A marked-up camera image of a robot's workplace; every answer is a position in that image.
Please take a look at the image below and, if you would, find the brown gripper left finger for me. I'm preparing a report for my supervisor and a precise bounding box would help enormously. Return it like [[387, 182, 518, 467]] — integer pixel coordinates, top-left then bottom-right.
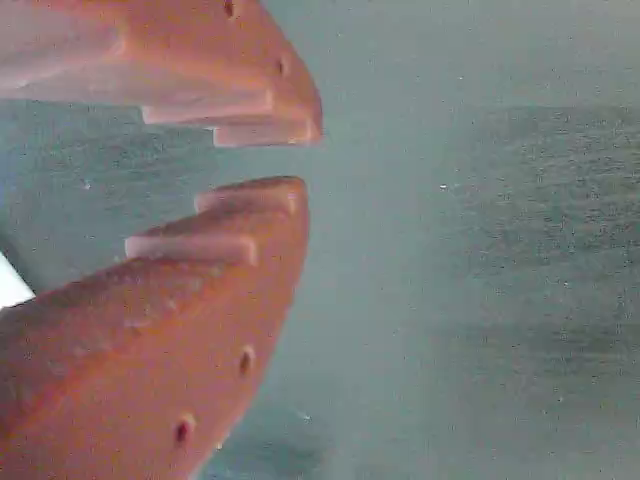
[[0, 174, 311, 480]]

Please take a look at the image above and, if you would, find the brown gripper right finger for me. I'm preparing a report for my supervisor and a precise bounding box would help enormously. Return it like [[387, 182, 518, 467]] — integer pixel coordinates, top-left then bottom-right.
[[0, 0, 325, 149]]

